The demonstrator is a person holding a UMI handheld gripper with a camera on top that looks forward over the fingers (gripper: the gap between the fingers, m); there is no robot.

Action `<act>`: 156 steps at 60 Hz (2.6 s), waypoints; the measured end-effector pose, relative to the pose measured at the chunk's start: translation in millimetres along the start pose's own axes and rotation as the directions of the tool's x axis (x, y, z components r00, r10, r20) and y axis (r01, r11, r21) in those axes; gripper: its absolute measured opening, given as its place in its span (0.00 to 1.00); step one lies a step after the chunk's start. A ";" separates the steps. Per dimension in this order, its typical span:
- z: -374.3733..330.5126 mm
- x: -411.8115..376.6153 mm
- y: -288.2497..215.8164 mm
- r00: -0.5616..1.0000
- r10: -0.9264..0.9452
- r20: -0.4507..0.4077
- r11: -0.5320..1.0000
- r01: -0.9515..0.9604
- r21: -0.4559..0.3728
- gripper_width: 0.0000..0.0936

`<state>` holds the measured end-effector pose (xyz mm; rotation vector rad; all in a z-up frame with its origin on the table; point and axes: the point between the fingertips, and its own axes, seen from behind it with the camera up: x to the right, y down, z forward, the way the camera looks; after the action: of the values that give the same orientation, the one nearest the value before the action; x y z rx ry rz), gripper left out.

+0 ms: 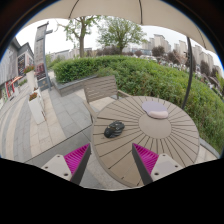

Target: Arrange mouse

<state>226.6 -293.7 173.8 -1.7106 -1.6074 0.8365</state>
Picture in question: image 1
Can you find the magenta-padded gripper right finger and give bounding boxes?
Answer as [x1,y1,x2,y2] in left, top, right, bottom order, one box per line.
[131,142,184,186]

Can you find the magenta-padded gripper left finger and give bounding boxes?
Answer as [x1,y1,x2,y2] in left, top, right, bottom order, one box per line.
[41,142,92,186]

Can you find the black computer mouse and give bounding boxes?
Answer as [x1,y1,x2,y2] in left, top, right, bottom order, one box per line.
[103,120,126,139]

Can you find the lilac mouse pad with wrist rest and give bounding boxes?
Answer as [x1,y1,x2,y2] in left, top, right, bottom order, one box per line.
[141,100,170,120]

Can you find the white planter box with flowers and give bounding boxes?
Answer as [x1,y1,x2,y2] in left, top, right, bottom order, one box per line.
[27,91,47,125]

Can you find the grey slatted outdoor chair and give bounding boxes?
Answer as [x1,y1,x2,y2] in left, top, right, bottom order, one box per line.
[82,74,132,123]

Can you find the tall white planter with flowers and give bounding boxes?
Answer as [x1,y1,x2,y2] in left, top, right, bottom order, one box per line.
[23,65,38,94]

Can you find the dark curved parasol pole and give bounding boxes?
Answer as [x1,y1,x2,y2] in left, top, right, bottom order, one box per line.
[181,36,195,111]

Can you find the dark shopfront building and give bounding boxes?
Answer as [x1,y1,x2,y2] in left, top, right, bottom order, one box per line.
[0,37,35,101]

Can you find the tall grey sign pillar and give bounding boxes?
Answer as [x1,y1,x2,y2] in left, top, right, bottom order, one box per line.
[33,21,54,92]

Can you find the distant apartment buildings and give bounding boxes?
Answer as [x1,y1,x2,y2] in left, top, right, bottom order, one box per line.
[128,33,224,78]

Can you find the sparse-leaved tree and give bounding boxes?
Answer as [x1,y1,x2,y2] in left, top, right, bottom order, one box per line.
[56,14,102,58]

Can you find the bushy green tree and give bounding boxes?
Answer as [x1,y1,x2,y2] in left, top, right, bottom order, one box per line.
[96,16,148,54]

